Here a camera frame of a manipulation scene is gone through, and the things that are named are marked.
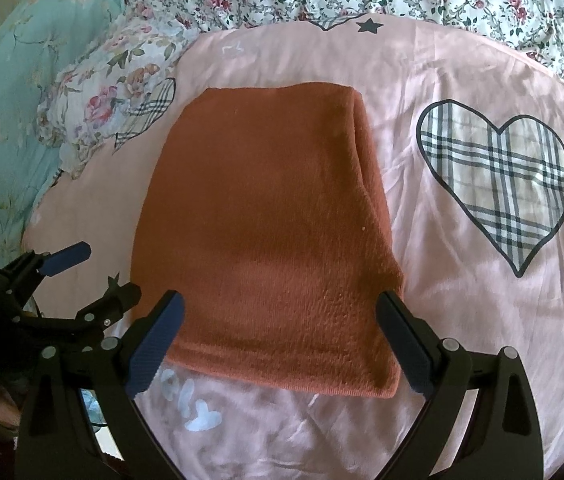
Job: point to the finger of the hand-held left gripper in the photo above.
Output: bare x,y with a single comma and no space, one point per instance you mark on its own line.
117,300
67,256

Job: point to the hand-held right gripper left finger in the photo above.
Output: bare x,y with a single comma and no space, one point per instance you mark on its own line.
154,347

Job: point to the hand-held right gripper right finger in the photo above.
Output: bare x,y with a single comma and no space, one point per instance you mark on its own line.
412,350

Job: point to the orange knit garment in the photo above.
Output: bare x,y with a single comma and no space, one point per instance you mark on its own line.
267,230

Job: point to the pink heart print bedsheet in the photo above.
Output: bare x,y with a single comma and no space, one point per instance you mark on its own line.
462,310

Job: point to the large floral print pillow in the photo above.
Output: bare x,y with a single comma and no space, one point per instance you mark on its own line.
107,95

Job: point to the teal floral blanket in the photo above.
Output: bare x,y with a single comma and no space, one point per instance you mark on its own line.
17,85

